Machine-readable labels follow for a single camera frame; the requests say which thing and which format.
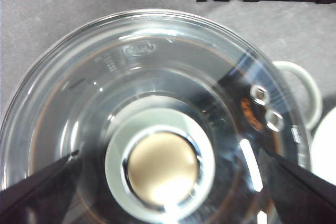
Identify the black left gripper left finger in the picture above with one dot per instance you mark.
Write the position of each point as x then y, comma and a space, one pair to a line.
42, 197

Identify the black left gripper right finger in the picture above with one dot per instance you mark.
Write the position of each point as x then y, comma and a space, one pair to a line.
299, 197

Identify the green plate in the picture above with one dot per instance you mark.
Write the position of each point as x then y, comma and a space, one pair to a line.
323, 147

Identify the glass pot lid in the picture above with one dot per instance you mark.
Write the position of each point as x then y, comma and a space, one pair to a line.
173, 115

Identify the green electric steamer pot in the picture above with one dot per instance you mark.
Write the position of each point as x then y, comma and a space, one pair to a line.
317, 102

